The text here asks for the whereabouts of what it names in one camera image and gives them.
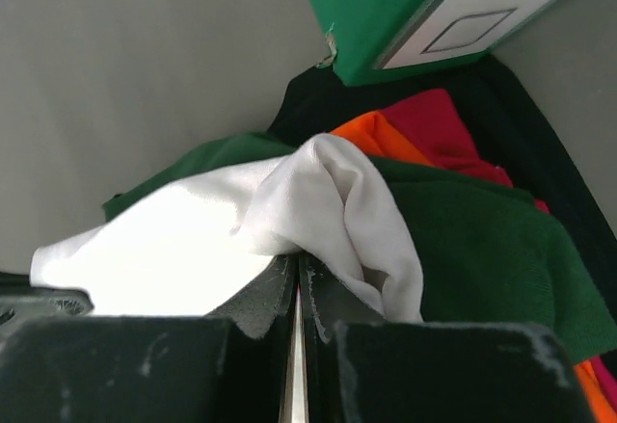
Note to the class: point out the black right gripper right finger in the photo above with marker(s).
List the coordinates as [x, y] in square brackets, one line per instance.
[363, 368]

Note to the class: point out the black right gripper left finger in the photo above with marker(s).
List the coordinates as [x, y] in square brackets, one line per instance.
[226, 366]

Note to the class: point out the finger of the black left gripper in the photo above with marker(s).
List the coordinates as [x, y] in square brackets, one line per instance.
[21, 301]

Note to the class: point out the white and green t shirt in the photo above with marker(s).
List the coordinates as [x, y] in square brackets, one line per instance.
[414, 243]

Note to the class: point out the orange t shirt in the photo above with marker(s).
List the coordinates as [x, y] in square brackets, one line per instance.
[375, 136]

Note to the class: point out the magenta t shirt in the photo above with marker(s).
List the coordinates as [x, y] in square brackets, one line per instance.
[434, 129]

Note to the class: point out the black t shirt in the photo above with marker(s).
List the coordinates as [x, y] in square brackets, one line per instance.
[507, 126]

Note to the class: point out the green lever arch binder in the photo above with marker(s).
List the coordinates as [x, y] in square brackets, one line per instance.
[373, 41]

